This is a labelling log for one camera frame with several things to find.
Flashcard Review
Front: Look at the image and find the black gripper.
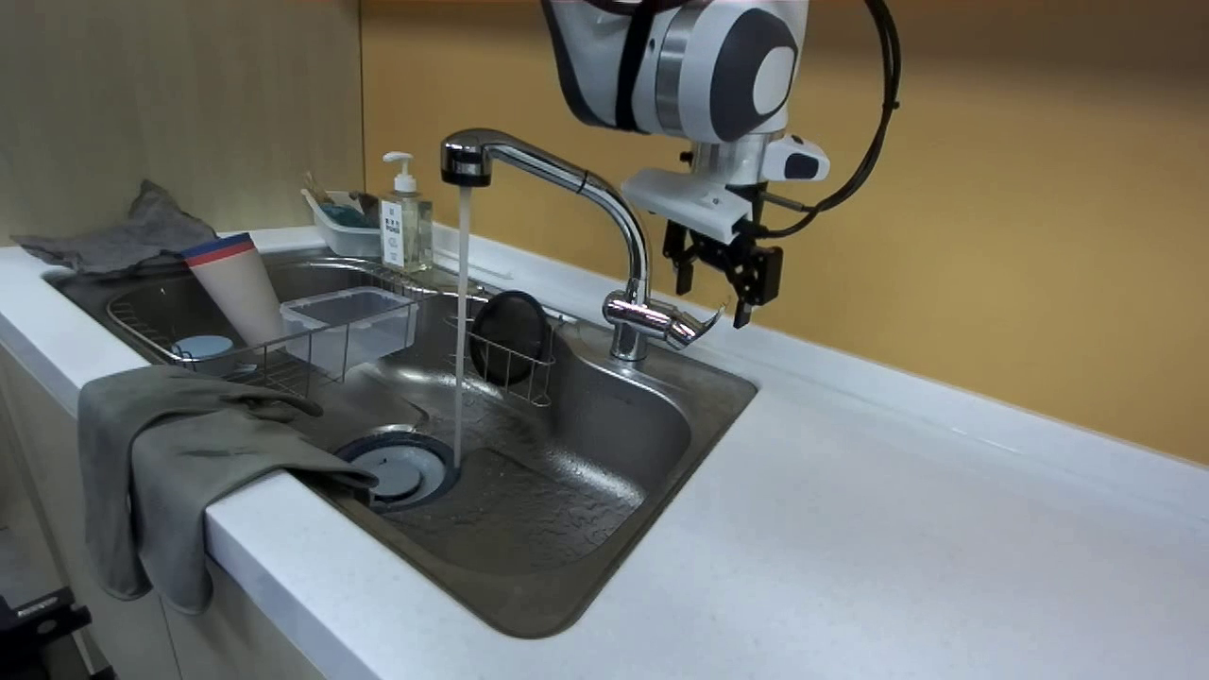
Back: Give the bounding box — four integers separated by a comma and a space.
663, 217, 790, 333

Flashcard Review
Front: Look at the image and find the chrome tap handle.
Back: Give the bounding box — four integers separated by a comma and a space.
600, 292, 728, 355

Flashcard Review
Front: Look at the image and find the chrome sink faucet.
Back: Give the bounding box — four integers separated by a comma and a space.
440, 126, 663, 379

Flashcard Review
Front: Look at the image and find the black round sponge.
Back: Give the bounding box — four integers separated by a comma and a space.
469, 286, 557, 388

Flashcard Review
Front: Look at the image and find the stainless steel sink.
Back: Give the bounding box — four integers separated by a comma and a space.
42, 247, 762, 641

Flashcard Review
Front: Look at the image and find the clear soap pump bottle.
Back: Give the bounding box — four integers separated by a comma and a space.
378, 149, 440, 276

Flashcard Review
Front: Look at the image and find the clear plastic container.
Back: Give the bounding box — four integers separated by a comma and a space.
276, 282, 422, 379

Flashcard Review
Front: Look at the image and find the round sink drain strainer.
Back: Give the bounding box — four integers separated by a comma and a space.
335, 426, 458, 514

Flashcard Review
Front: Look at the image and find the white soap dish tray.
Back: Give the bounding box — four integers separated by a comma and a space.
299, 184, 387, 261

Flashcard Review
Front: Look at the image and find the white tube with red band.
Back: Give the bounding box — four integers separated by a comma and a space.
178, 231, 296, 355

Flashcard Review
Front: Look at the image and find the small blue round lid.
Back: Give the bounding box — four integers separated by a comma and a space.
173, 329, 238, 368

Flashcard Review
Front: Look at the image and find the grey cloth with folded corner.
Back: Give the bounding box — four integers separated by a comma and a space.
77, 358, 378, 616

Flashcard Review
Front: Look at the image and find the crumpled grey cloth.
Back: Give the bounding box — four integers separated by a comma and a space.
14, 177, 222, 280

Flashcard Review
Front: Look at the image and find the black object on floor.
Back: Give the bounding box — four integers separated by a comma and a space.
0, 595, 109, 680

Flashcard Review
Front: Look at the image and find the wire sponge rack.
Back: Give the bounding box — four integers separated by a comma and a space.
461, 309, 562, 408

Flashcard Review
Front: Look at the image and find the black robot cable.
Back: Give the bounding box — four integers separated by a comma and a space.
753, 0, 906, 247

